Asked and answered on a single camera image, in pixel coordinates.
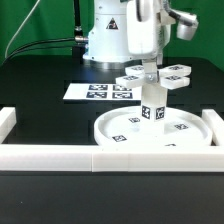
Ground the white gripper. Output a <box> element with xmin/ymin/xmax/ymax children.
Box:
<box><xmin>126</xmin><ymin>0</ymin><xmax>171</xmax><ymax>83</ymax></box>

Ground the white cross-shaped table base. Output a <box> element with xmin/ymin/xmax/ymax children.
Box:
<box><xmin>116</xmin><ymin>64</ymin><xmax>191</xmax><ymax>90</ymax></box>

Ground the white round table top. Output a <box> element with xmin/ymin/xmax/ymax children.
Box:
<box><xmin>94</xmin><ymin>106</ymin><xmax>212</xmax><ymax>149</ymax></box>

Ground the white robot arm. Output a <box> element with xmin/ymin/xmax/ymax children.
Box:
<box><xmin>83</xmin><ymin>0</ymin><xmax>198</xmax><ymax>83</ymax></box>

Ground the white marker sheet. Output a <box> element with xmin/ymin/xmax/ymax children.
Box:
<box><xmin>63</xmin><ymin>83</ymin><xmax>141</xmax><ymax>101</ymax></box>

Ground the white right fence bar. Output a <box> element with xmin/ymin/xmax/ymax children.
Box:
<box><xmin>202</xmin><ymin>109</ymin><xmax>224</xmax><ymax>146</ymax></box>

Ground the white fence bar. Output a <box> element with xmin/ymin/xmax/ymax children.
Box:
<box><xmin>202</xmin><ymin>109</ymin><xmax>224</xmax><ymax>146</ymax></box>
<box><xmin>0</xmin><ymin>107</ymin><xmax>17</xmax><ymax>144</ymax></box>
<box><xmin>0</xmin><ymin>144</ymin><xmax>224</xmax><ymax>172</ymax></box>

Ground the white left fence bar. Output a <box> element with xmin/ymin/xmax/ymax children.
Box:
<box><xmin>0</xmin><ymin>107</ymin><xmax>17</xmax><ymax>144</ymax></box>

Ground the white front fence bar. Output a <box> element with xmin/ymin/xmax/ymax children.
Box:
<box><xmin>0</xmin><ymin>144</ymin><xmax>224</xmax><ymax>172</ymax></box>

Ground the black vertical post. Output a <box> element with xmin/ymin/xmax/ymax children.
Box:
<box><xmin>73</xmin><ymin>0</ymin><xmax>83</xmax><ymax>36</ymax></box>

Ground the black cable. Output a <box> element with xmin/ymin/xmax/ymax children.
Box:
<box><xmin>1</xmin><ymin>36</ymin><xmax>89</xmax><ymax>66</ymax></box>

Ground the white cable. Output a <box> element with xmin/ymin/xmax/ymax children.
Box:
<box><xmin>4</xmin><ymin>0</ymin><xmax>42</xmax><ymax>60</ymax></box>

